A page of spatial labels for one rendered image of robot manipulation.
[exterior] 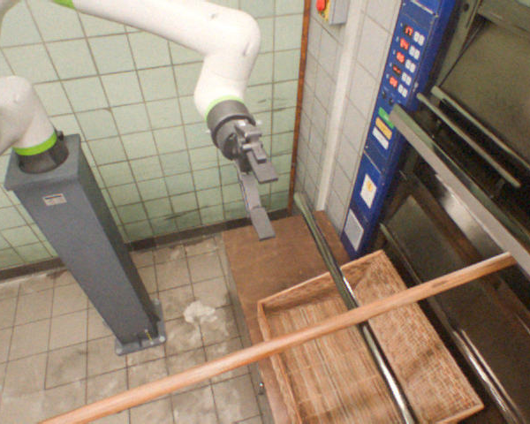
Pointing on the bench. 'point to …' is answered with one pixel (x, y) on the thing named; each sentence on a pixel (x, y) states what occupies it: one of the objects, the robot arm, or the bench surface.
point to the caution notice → (368, 191)
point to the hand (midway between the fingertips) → (266, 207)
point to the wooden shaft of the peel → (102, 408)
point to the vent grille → (353, 230)
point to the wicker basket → (320, 286)
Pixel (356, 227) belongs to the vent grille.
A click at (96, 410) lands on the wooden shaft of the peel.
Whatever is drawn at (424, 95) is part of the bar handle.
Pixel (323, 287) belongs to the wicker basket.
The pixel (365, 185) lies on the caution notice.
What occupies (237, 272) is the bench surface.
